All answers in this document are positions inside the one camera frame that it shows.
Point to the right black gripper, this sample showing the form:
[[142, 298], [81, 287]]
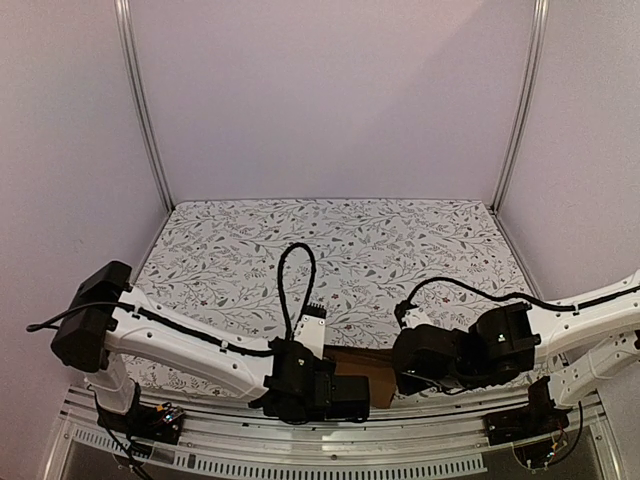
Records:
[[413, 359]]

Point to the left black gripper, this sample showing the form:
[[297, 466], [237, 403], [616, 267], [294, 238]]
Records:
[[330, 370]]

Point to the brown cardboard box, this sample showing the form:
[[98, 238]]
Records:
[[375, 364]]

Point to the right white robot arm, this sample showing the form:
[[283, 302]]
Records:
[[582, 341]]

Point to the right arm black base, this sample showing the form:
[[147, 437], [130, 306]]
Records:
[[539, 416]]

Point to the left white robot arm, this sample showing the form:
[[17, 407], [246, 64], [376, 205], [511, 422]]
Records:
[[287, 377]]

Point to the floral patterned table mat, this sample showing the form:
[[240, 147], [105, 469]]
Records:
[[241, 265]]

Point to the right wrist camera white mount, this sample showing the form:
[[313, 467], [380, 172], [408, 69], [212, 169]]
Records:
[[409, 315]]

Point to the aluminium front rail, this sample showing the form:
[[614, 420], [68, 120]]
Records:
[[427, 436]]

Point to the right aluminium frame post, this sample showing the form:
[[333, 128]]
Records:
[[525, 98]]

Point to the aluminium frame post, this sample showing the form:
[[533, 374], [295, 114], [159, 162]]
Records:
[[133, 69], [525, 98]]

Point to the left aluminium frame post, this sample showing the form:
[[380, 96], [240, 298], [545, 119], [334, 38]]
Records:
[[133, 69]]

